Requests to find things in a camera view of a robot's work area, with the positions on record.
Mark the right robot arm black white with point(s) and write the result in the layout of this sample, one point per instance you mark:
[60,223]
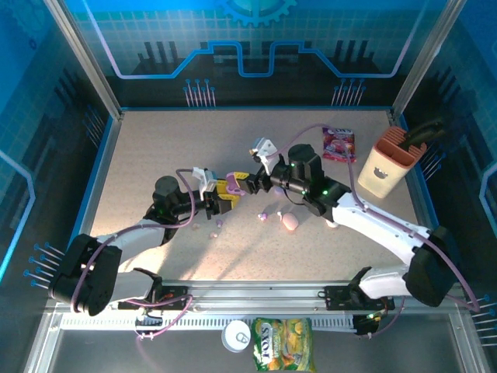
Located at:
[380,225]

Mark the aluminium frame post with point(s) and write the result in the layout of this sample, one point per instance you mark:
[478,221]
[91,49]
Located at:
[86,58]
[425,58]

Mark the pink earbud case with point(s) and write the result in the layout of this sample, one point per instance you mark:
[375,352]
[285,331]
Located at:
[290,222]

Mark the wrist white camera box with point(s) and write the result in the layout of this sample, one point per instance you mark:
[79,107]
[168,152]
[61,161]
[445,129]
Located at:
[206,180]
[266,149]

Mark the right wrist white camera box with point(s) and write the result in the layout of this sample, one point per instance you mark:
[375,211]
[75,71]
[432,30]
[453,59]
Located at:
[266,149]

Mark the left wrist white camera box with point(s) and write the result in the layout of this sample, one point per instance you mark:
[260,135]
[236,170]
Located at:
[206,180]

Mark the black electronics box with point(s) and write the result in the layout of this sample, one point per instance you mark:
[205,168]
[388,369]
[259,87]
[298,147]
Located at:
[367,326]

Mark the beige knife block orange top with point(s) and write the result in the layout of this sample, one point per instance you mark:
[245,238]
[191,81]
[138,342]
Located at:
[384,167]

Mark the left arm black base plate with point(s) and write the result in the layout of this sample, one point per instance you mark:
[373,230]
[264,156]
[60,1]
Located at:
[174,297]

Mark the purple candy bag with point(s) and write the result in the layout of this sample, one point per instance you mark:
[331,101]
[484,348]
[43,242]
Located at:
[341,149]

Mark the green yellow candy bag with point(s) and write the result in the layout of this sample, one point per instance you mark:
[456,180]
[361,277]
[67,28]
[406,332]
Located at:
[283,344]

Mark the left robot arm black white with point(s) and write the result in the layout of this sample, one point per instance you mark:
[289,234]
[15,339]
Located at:
[93,272]

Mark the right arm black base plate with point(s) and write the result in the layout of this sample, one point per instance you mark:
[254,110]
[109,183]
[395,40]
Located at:
[338,298]

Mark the aluminium mounting rail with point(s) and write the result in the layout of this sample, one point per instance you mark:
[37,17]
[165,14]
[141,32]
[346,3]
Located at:
[252,295]

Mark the purple earbud case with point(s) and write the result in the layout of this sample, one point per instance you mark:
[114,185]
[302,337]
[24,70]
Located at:
[232,182]

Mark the white round earbud case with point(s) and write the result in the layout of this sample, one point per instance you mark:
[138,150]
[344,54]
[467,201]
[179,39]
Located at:
[332,224]

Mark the white round can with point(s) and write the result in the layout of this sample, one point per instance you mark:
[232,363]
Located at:
[236,336]

